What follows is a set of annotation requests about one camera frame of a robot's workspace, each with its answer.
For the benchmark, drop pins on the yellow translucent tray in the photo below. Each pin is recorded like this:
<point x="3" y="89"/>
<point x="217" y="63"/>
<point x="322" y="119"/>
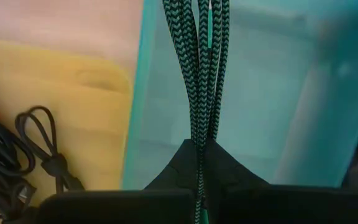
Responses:
<point x="82" y="124"/>

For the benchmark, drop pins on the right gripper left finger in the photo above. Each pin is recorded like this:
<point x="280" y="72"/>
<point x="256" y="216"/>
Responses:
<point x="120" y="208"/>

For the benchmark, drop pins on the teal translucent tray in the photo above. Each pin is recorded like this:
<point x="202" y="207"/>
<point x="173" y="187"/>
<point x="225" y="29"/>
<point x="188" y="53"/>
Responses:
<point x="275" y="109"/>

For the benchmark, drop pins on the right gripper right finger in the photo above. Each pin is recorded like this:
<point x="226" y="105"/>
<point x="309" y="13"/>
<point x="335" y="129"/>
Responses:
<point x="275" y="205"/>

